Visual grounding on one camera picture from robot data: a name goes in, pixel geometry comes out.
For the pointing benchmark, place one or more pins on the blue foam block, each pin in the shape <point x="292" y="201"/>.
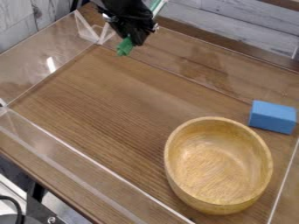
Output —
<point x="274" y="117"/>

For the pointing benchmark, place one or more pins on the black metal table leg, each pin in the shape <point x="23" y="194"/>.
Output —
<point x="38" y="192"/>

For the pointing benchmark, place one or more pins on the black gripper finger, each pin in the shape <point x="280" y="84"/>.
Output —
<point x="139" y="33"/>
<point x="122" y="28"/>

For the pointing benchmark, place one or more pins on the green and white marker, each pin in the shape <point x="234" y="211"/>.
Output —
<point x="126" y="45"/>

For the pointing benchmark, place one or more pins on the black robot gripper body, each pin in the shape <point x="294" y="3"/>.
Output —
<point x="129" y="10"/>

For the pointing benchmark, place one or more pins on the brown wooden bowl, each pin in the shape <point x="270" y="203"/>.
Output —
<point x="218" y="165"/>

